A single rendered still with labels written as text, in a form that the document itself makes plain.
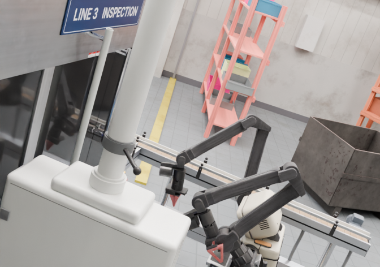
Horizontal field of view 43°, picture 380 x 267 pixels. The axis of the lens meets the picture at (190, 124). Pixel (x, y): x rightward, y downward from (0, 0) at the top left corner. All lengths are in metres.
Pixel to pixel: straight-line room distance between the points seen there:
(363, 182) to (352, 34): 3.99
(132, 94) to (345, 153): 4.58
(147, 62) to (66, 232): 0.51
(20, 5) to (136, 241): 0.65
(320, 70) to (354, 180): 3.83
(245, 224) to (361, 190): 4.05
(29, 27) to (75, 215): 0.50
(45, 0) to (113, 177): 0.49
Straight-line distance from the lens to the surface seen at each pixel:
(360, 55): 9.36
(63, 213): 1.33
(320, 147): 5.95
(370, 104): 8.94
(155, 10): 1.16
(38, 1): 1.30
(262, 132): 2.31
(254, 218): 1.94
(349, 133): 6.68
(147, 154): 3.29
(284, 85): 9.17
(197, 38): 8.89
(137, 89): 1.20
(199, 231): 3.42
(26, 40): 1.31
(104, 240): 1.31
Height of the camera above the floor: 2.23
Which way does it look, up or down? 19 degrees down
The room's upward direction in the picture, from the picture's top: 19 degrees clockwise
